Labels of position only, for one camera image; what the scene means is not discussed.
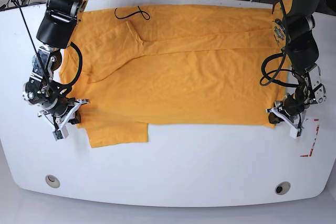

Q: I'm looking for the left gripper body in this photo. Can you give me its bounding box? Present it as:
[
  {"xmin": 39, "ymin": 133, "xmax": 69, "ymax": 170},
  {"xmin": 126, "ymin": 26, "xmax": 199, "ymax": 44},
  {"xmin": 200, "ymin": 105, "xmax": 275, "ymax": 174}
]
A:
[{"xmin": 266, "ymin": 98, "xmax": 306, "ymax": 128}]

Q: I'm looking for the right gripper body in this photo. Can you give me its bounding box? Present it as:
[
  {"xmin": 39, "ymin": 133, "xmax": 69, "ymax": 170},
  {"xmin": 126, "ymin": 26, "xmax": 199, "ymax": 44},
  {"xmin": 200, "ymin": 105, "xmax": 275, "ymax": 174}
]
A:
[{"xmin": 37, "ymin": 99, "xmax": 90, "ymax": 130}]

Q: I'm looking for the yellow T-shirt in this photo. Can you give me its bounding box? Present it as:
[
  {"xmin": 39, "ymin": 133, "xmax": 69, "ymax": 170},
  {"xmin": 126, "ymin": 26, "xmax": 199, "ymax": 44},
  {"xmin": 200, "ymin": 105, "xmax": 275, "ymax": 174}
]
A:
[{"xmin": 70, "ymin": 5, "xmax": 285, "ymax": 148}]

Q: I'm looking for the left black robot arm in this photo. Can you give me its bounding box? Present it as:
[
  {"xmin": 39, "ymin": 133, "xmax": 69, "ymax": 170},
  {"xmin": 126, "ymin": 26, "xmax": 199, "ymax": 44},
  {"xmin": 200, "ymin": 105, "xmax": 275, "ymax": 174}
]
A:
[{"xmin": 259, "ymin": 0, "xmax": 326, "ymax": 131}]

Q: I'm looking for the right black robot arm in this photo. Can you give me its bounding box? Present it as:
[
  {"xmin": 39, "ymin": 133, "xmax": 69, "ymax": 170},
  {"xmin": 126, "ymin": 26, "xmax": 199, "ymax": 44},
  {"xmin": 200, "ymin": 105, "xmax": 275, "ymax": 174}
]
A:
[{"xmin": 23, "ymin": 0, "xmax": 87, "ymax": 133}]

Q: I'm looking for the red tape rectangle marking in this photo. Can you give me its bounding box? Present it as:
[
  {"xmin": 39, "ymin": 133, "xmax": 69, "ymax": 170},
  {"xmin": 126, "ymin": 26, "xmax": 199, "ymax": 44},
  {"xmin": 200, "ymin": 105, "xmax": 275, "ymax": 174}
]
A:
[{"xmin": 298, "ymin": 118, "xmax": 320, "ymax": 157}]

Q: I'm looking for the left table grommet hole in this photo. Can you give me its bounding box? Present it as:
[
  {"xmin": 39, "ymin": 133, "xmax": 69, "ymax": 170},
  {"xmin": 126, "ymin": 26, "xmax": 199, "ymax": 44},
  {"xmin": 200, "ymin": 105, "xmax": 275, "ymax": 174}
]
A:
[{"xmin": 45, "ymin": 175, "xmax": 60, "ymax": 188}]

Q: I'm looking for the table grommet hole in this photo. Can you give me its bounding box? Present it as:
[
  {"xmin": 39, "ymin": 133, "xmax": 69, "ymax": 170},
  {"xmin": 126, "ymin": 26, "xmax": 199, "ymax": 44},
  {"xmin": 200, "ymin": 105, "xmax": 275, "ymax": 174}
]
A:
[
  {"xmin": 275, "ymin": 182, "xmax": 291, "ymax": 195},
  {"xmin": 45, "ymin": 175, "xmax": 60, "ymax": 188}
]

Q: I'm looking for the right table grommet hole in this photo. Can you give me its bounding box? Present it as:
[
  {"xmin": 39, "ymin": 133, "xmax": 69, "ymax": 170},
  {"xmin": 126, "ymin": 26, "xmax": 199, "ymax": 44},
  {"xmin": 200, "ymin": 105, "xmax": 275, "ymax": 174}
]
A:
[{"xmin": 275, "ymin": 182, "xmax": 291, "ymax": 195}]

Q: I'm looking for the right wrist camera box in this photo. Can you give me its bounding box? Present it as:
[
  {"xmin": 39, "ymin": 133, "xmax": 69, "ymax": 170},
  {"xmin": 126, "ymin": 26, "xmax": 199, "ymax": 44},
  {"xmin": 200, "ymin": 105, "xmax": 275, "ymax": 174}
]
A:
[{"xmin": 52, "ymin": 127, "xmax": 69, "ymax": 141}]

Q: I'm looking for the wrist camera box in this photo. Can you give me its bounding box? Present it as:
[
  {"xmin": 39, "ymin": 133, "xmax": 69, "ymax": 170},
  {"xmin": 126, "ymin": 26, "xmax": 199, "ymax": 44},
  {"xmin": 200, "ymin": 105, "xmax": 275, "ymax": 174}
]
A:
[
  {"xmin": 52, "ymin": 127, "xmax": 69, "ymax": 141},
  {"xmin": 289, "ymin": 127, "xmax": 305, "ymax": 139}
]

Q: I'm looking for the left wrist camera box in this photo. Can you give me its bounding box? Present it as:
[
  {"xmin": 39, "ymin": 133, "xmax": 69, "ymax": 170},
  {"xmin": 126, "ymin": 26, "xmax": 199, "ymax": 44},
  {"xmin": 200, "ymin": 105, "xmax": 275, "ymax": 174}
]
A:
[{"xmin": 289, "ymin": 127, "xmax": 305, "ymax": 139}]

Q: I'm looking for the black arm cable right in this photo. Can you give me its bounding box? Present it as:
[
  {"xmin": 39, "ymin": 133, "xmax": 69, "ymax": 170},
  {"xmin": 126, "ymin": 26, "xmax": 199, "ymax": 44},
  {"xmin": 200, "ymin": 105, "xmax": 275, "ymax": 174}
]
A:
[{"xmin": 56, "ymin": 41, "xmax": 84, "ymax": 91}]

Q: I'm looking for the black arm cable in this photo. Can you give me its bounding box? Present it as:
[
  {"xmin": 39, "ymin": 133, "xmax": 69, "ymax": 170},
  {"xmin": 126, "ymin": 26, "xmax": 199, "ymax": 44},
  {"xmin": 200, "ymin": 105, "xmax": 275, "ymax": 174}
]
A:
[
  {"xmin": 56, "ymin": 41, "xmax": 84, "ymax": 91},
  {"xmin": 259, "ymin": 0, "xmax": 300, "ymax": 88}
]

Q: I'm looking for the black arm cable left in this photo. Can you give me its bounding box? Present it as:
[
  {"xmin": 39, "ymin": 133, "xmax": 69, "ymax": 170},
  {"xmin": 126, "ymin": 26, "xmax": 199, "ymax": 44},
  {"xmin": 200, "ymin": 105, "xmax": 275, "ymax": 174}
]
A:
[{"xmin": 259, "ymin": 0, "xmax": 300, "ymax": 88}]

